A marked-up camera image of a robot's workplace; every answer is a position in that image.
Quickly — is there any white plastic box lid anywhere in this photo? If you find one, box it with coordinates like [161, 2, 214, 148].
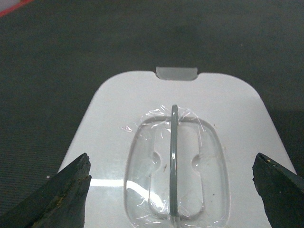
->
[61, 67, 296, 228]

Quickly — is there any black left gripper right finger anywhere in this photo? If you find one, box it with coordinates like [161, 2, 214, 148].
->
[252, 153, 304, 228]

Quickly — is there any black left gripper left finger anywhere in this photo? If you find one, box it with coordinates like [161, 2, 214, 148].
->
[0, 153, 92, 228]

